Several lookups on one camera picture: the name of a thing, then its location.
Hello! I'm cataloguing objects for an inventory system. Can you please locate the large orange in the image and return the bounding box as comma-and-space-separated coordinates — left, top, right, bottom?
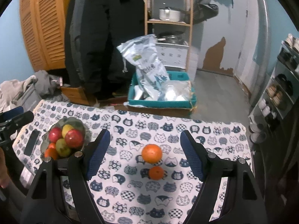
44, 148, 59, 160

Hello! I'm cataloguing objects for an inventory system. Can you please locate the grey shoe rack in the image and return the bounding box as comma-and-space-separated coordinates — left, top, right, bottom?
248, 34, 298, 144

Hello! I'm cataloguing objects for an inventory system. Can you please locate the small mandarin orange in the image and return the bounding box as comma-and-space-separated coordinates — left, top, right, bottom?
149, 166, 165, 180

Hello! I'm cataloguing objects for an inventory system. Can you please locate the green glass bowl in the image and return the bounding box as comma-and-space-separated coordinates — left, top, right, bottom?
40, 117, 91, 160

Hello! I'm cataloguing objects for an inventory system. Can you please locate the white rice bag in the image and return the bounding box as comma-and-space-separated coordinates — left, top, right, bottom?
117, 34, 170, 101

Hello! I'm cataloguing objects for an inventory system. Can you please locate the pile of grey clothes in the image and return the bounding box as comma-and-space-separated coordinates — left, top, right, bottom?
1, 70, 70, 113

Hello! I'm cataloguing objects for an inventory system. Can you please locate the medium orange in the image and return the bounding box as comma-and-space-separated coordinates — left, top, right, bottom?
141, 144, 163, 164

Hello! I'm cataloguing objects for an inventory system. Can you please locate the white patterned drawer box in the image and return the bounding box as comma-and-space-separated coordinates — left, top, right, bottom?
156, 41, 189, 69

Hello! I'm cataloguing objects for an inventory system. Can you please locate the grey hanging jacket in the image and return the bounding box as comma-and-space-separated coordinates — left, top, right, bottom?
69, 0, 85, 81

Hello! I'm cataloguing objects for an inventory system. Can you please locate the steel pot lower shelf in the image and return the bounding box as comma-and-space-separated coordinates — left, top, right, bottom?
157, 31, 184, 45

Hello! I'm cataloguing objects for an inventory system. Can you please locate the red apple in bowl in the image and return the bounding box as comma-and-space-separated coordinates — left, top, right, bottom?
48, 127, 62, 143

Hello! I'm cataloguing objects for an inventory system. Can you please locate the metal pot on shelf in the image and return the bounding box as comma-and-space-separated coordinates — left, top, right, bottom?
159, 7, 183, 22

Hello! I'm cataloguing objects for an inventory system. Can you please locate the white door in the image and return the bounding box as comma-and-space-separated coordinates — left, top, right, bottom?
192, 0, 247, 76

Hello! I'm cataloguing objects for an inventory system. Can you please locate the wooden louvered wardrobe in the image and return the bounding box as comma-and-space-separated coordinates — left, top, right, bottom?
20, 0, 70, 71

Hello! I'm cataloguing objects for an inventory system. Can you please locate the cat pattern tablecloth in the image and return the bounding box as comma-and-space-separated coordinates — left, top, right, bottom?
13, 101, 251, 223

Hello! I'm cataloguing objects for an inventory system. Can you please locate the wooden shelf rack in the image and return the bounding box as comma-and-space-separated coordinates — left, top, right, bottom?
144, 0, 194, 72

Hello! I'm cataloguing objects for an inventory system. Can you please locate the clear plastic bag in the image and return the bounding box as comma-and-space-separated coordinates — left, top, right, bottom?
159, 80, 194, 102

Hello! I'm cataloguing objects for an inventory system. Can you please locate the black hanging coat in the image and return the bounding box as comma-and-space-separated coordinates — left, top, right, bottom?
64, 0, 148, 101

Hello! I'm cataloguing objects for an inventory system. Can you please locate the black smartphone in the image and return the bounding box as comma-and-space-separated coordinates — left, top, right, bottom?
24, 130, 40, 156

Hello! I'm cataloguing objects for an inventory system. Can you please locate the teal cardboard box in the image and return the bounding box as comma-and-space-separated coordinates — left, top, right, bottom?
128, 71, 197, 110

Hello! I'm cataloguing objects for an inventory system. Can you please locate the left hand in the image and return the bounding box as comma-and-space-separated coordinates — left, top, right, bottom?
0, 148, 11, 189

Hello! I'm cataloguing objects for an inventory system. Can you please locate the red apple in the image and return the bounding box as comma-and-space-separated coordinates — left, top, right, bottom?
64, 129, 84, 149
48, 127, 62, 143

